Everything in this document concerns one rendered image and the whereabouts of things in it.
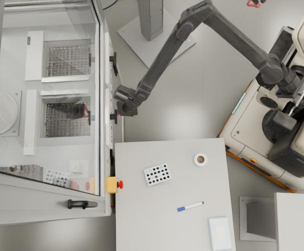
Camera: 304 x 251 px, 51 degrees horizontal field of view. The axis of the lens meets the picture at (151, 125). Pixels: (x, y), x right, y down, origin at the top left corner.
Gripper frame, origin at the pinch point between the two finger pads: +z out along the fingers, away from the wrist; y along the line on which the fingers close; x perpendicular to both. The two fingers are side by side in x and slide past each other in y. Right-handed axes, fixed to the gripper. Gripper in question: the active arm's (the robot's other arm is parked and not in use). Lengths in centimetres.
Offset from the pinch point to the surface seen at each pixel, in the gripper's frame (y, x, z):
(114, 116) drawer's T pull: 4.0, 2.3, -1.5
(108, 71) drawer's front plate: 6.2, -21.4, -2.4
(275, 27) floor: -153, -90, 18
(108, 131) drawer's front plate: 7.7, 9.7, -1.4
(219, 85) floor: -105, -44, 44
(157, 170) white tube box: -17.6, 29.2, 0.0
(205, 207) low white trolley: -39, 49, -7
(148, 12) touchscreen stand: -39, -87, 30
